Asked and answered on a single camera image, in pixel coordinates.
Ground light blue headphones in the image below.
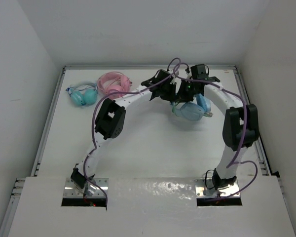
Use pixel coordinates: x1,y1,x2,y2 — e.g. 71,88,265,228
170,94,213,121

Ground pink headphones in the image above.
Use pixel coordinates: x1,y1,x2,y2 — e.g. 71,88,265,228
97,71,132,98

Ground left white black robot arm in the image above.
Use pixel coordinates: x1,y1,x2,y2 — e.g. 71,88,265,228
71,70,176,190

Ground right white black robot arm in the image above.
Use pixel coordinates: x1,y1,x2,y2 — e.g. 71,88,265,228
177,64,259,190

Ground teal headphones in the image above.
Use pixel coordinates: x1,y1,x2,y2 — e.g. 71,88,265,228
66,82,98,107

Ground aluminium frame rail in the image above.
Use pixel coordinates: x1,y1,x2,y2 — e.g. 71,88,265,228
31,68,66,177
63,65,237,70
233,68,271,176

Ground right aluminium frame rail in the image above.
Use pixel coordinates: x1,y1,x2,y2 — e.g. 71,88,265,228
233,68,271,176

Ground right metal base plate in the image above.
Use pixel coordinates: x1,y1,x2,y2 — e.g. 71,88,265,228
194,178,240,198

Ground metal base plate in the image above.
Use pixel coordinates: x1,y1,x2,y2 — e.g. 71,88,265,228
194,178,240,198
63,178,109,198

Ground left aluminium frame rail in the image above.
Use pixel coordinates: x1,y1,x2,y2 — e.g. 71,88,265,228
31,68,66,177

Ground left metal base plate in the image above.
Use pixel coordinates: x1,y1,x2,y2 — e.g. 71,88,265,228
63,178,109,198

